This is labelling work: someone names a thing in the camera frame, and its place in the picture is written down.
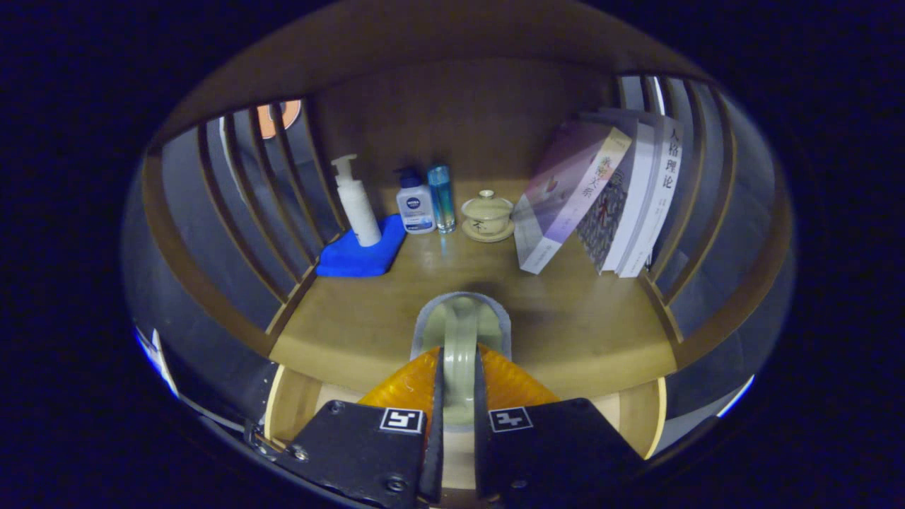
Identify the cream lidded teacup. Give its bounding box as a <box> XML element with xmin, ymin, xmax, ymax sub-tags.
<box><xmin>461</xmin><ymin>189</ymin><xmax>515</xmax><ymax>243</ymax></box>

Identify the white pump bottle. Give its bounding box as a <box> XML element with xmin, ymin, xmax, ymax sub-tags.
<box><xmin>331</xmin><ymin>154</ymin><xmax>383</xmax><ymax>247</ymax></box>

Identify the purple white book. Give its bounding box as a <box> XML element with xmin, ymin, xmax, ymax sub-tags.
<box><xmin>513</xmin><ymin>119</ymin><xmax>632</xmax><ymax>275</ymax></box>

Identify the slim teal bottle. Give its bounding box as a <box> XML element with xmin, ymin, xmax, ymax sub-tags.
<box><xmin>426</xmin><ymin>164</ymin><xmax>457</xmax><ymax>234</ymax></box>

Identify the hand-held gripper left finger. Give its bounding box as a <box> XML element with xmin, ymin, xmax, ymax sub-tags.
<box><xmin>271</xmin><ymin>345</ymin><xmax>445</xmax><ymax>509</ymax></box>

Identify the wooden cabinet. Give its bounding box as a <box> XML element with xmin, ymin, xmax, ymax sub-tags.
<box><xmin>141</xmin><ymin>0</ymin><xmax>793</xmax><ymax>460</ymax></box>

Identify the small white blue-capped bottle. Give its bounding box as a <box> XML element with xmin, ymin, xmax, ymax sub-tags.
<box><xmin>395</xmin><ymin>166</ymin><xmax>436</xmax><ymax>235</ymax></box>

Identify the wooden drawer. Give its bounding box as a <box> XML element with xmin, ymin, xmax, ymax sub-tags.
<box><xmin>263</xmin><ymin>364</ymin><xmax>669</xmax><ymax>492</ymax></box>

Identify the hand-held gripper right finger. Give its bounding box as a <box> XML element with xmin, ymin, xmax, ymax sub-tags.
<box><xmin>474</xmin><ymin>344</ymin><xmax>646</xmax><ymax>508</ymax></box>

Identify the patterned cover book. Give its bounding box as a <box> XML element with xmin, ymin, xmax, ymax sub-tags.
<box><xmin>576</xmin><ymin>117</ymin><xmax>655</xmax><ymax>274</ymax></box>

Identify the pale green handled sponge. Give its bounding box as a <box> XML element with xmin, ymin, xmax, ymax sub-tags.
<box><xmin>410</xmin><ymin>291</ymin><xmax>512</xmax><ymax>428</ymax></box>

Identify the blue cloth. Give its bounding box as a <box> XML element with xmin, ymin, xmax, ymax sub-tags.
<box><xmin>315</xmin><ymin>214</ymin><xmax>407</xmax><ymax>278</ymax></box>

